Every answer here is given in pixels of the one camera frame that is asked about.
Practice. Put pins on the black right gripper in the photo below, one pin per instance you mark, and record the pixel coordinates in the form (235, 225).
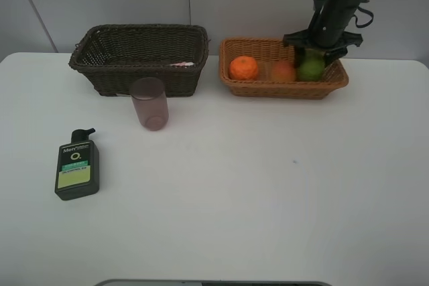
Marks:
(326, 32)

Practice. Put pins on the green lime fruit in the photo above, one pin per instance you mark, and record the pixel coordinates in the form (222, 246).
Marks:
(312, 67)

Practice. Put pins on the red yellow peach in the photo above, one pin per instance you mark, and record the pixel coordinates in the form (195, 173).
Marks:
(283, 71)

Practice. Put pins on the orange mandarin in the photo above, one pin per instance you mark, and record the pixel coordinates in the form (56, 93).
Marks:
(244, 68)

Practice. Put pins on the pink bottle white cap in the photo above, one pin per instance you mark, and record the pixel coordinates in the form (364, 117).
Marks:
(183, 64)

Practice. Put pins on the black green cleanser bottle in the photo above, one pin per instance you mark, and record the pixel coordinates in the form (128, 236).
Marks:
(77, 171)

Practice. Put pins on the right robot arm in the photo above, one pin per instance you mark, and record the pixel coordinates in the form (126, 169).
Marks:
(326, 31)

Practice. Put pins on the light orange wicker basket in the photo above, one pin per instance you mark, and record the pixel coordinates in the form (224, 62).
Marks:
(266, 52)

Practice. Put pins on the translucent purple plastic cup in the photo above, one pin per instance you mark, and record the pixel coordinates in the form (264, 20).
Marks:
(150, 102)

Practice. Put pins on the dark brown wicker basket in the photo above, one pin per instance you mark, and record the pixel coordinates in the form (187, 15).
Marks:
(113, 56)

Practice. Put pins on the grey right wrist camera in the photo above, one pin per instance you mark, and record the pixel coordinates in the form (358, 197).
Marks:
(318, 4)

